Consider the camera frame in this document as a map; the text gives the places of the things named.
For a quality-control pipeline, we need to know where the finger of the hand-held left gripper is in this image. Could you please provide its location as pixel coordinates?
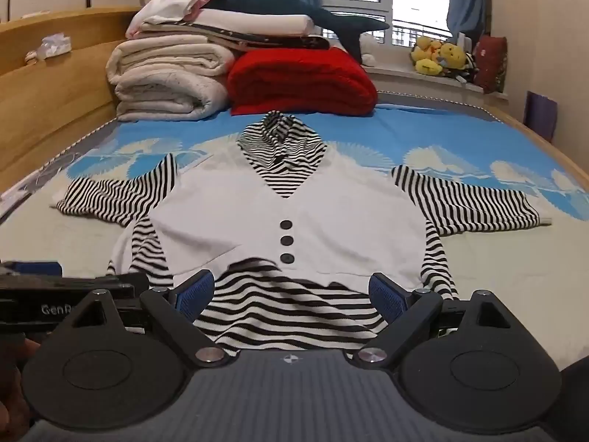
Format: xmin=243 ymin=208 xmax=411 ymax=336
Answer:
xmin=0 ymin=262 xmax=63 ymax=278

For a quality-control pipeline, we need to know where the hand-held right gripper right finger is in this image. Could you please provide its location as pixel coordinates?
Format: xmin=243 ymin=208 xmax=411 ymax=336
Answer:
xmin=352 ymin=273 xmax=514 ymax=371

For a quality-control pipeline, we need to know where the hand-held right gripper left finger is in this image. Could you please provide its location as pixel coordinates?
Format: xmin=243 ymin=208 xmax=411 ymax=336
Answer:
xmin=69 ymin=271 xmax=228 ymax=369

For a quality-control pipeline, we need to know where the striped white sweater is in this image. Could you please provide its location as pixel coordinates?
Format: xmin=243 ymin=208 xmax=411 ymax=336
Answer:
xmin=56 ymin=110 xmax=553 ymax=360

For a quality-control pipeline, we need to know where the person's left hand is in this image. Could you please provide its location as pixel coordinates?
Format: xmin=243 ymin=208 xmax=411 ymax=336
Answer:
xmin=0 ymin=337 xmax=44 ymax=442

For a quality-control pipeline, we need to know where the blue white printed bed sheet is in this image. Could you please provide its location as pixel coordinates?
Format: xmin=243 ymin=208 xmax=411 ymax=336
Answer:
xmin=0 ymin=101 xmax=589 ymax=378

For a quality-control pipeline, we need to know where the wooden headboard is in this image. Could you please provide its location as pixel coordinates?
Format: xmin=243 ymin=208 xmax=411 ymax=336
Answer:
xmin=0 ymin=7 xmax=143 ymax=194

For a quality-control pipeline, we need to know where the cream folded blanket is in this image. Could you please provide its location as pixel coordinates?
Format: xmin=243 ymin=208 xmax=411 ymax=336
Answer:
xmin=107 ymin=37 xmax=236 ymax=123

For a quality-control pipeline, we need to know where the window sill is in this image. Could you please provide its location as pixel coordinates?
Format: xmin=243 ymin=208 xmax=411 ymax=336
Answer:
xmin=363 ymin=64 xmax=509 ymax=102

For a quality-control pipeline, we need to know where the tissue pack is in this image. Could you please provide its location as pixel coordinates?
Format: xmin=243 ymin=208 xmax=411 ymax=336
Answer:
xmin=37 ymin=33 xmax=73 ymax=60

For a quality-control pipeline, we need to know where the red pillow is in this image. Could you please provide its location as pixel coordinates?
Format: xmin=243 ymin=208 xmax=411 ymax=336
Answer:
xmin=226 ymin=48 xmax=379 ymax=117

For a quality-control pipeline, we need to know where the purple box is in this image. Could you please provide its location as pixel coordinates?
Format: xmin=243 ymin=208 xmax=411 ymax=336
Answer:
xmin=525 ymin=91 xmax=558 ymax=143

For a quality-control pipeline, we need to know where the yellow plush toy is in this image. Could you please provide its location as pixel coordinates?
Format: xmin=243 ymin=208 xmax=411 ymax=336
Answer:
xmin=410 ymin=36 xmax=445 ymax=77
xmin=437 ymin=43 xmax=468 ymax=73

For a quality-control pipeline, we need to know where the white plush toy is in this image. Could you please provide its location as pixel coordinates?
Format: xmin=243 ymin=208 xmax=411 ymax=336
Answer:
xmin=359 ymin=34 xmax=380 ymax=66

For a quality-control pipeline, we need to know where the brown red bag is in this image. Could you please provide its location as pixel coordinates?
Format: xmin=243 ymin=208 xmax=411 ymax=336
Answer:
xmin=473 ymin=34 xmax=508 ymax=94

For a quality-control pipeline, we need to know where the dark patterned folded cloth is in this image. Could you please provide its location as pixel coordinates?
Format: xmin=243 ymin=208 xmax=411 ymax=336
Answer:
xmin=202 ymin=28 xmax=332 ymax=52

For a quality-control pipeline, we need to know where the white folded quilt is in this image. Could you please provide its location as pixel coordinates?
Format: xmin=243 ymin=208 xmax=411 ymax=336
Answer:
xmin=138 ymin=8 xmax=316 ymax=40

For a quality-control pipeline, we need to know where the pink white cloth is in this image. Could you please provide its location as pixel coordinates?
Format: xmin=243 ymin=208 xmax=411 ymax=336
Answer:
xmin=126 ymin=0 xmax=212 ymax=38

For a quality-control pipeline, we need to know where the dark teal shark plush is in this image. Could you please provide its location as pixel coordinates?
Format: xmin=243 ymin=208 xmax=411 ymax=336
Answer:
xmin=205 ymin=0 xmax=392 ymax=63

